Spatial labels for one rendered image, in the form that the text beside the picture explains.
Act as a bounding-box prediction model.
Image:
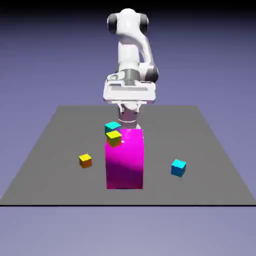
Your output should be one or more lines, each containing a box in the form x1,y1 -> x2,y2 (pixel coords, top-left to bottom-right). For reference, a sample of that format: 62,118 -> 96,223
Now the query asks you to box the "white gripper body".
102,79 -> 157,105

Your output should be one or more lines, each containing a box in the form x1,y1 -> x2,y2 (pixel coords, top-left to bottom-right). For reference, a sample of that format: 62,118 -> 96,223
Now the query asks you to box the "small teal cube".
104,121 -> 122,135

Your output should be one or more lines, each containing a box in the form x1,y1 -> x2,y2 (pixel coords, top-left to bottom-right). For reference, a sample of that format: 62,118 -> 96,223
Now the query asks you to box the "small yellow-green cube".
105,130 -> 123,148

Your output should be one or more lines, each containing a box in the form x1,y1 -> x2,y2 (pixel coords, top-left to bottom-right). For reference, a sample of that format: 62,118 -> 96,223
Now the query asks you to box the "small orange cube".
78,153 -> 93,169

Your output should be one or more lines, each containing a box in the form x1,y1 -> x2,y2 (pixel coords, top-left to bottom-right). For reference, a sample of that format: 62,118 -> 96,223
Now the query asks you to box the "small cyan cube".
170,159 -> 187,178

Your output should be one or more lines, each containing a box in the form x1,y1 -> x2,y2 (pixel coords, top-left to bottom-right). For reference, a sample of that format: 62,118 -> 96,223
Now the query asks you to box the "large magenta box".
104,128 -> 145,190

